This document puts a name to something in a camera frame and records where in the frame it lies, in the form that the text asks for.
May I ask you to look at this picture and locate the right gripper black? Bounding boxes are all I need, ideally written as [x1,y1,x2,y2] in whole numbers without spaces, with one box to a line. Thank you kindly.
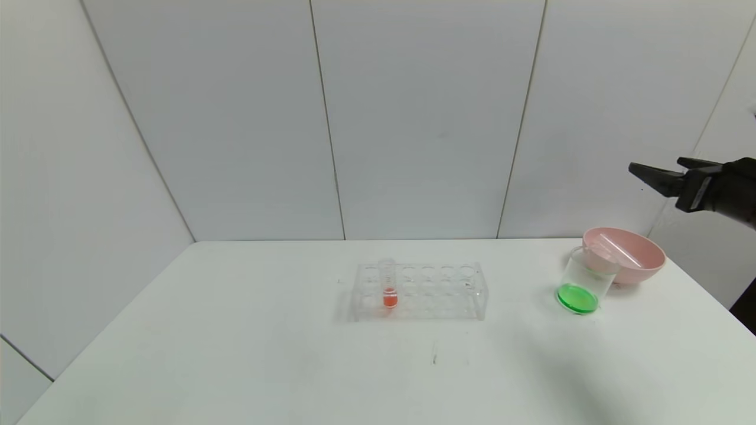
[628,156,756,229]

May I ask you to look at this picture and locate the test tube with blue pigment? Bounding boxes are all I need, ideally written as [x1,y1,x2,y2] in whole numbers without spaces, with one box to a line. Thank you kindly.
[598,233,644,268]

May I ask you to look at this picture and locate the clear glass beaker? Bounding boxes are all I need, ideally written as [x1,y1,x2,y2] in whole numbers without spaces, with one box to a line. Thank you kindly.
[555,247,619,316]

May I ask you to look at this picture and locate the clear plastic test tube rack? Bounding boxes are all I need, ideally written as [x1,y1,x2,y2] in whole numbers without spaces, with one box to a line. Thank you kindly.
[352,261,488,322]

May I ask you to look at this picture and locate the test tube with red pigment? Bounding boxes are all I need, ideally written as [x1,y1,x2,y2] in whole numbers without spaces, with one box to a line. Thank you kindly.
[379,258,397,309]

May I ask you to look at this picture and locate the pink bowl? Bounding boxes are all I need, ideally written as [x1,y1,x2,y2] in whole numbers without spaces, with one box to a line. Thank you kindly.
[582,227,667,286]

